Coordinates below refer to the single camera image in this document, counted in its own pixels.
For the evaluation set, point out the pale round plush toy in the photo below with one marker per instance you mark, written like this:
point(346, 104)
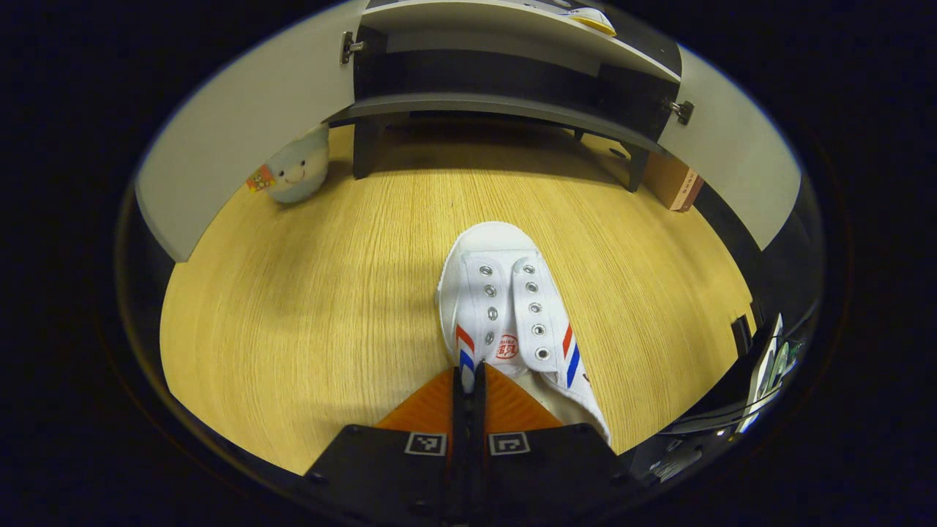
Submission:
point(296, 168)

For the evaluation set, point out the white shoe cabinet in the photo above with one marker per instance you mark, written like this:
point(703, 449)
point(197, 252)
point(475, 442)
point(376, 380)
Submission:
point(476, 73)

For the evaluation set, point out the white shoe cabinet door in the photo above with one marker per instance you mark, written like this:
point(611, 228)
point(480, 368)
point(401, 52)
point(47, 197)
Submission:
point(241, 124)
point(739, 161)

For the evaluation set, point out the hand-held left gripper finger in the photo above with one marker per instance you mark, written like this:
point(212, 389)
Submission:
point(477, 417)
point(460, 417)

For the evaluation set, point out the white canvas shoe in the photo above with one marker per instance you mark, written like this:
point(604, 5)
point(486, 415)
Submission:
point(505, 293)
point(596, 18)

